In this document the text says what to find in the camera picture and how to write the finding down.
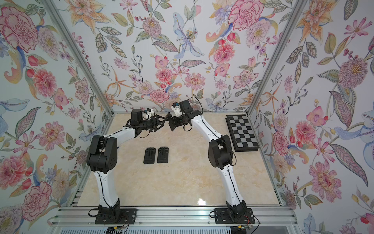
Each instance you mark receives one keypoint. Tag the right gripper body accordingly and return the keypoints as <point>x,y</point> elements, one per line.
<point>182,119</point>

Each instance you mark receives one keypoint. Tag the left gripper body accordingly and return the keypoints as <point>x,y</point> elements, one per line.
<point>146,124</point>

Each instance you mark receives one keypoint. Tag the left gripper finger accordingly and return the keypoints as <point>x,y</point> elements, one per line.
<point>159,119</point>
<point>155,126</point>

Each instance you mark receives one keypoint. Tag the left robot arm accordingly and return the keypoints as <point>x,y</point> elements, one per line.
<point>103,156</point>

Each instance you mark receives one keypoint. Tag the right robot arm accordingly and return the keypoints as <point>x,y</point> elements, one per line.
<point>220,155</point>

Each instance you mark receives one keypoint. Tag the black white chessboard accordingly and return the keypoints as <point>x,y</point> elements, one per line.
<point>241,133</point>

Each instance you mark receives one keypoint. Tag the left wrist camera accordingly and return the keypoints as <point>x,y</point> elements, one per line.
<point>149,113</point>

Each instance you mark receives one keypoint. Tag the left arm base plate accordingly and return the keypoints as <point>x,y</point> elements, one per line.
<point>115,217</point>

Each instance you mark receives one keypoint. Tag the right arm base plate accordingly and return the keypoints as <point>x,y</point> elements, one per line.
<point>225,216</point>

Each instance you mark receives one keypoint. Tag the aluminium front rail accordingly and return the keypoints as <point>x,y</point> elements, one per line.
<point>173,216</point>

